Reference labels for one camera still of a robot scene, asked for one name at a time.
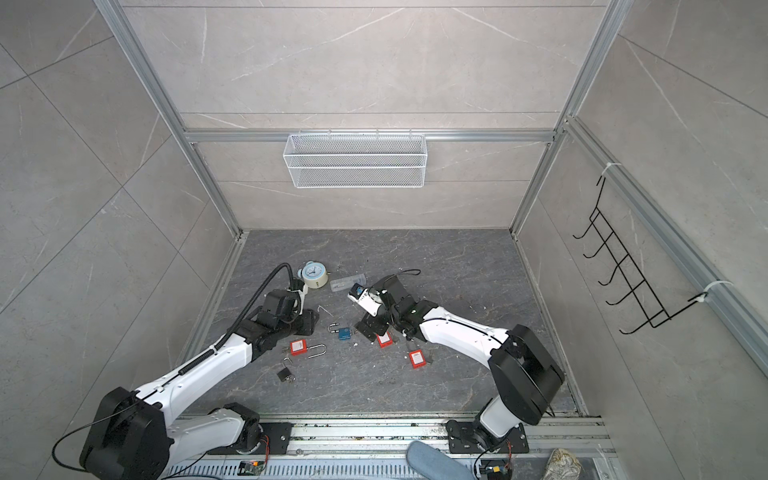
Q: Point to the white wire basket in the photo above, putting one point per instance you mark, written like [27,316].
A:
[360,160]

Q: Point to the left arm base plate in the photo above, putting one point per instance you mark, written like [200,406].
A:
[270,438]

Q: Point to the blue padlock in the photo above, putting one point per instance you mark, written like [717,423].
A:
[343,333]

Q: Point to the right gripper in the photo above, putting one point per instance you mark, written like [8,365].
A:
[370,321]

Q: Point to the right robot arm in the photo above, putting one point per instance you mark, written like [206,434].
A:
[525,374]

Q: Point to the small black padlock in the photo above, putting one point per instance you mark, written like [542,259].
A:
[285,374]

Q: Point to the patterned shoe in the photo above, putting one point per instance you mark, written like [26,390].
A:
[562,465]

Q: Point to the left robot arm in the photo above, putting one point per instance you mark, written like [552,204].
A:
[139,434]

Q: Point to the red padlock long shackle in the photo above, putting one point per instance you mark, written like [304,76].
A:
[301,347]

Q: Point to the silver hex key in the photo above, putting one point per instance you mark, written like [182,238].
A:
[323,309]

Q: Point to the aluminium rail front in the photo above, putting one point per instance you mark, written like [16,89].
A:
[345,436]

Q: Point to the blue slipper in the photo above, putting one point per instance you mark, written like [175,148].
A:
[434,465]

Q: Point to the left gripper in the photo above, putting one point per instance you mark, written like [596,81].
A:
[311,321]

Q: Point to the black wire hook rack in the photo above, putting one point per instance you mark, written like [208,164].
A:
[628,271]

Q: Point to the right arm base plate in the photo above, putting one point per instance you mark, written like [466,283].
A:
[473,438]

